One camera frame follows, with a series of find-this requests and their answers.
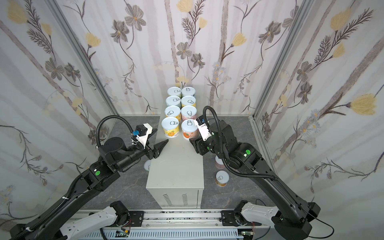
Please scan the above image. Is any yellow label can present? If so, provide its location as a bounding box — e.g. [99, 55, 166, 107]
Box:
[161, 117, 180, 139]
[181, 96, 196, 108]

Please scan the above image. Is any red label can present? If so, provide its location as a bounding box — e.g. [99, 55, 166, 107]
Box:
[181, 119, 199, 140]

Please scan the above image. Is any green label can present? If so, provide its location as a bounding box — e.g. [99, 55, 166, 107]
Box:
[167, 87, 182, 98]

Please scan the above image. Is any teal brown label can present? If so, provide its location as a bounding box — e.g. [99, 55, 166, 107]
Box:
[182, 87, 196, 97]

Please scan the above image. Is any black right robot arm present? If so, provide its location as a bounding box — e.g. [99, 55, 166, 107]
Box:
[190, 106, 321, 240]

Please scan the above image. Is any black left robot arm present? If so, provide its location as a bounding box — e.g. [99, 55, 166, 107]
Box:
[10, 115, 168, 240]

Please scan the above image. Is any grey metal counter cabinet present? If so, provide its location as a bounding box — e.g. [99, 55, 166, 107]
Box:
[145, 94, 205, 209]

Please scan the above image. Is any can beside cabinet left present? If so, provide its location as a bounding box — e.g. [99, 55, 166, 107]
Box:
[144, 160, 152, 172]

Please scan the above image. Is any pink label can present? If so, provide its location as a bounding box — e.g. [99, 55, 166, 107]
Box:
[215, 156, 225, 170]

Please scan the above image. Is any orange label can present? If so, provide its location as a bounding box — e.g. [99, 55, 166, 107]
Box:
[216, 170, 230, 187]

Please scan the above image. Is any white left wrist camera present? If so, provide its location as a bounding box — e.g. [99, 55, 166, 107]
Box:
[132, 123, 153, 150]

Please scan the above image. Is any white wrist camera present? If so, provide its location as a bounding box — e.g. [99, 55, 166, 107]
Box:
[132, 123, 153, 150]
[194, 118, 212, 141]

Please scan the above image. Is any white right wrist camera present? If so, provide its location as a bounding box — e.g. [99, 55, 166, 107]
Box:
[194, 118, 212, 141]

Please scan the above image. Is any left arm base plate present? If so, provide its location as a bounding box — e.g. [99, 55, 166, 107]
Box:
[123, 211, 145, 228]

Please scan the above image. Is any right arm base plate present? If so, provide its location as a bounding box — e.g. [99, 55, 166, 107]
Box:
[220, 210, 262, 227]

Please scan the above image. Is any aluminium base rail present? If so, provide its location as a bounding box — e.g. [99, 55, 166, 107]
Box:
[57, 202, 310, 239]

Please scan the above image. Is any white slotted cable duct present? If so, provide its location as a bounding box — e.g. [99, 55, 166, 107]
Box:
[77, 229, 244, 240]

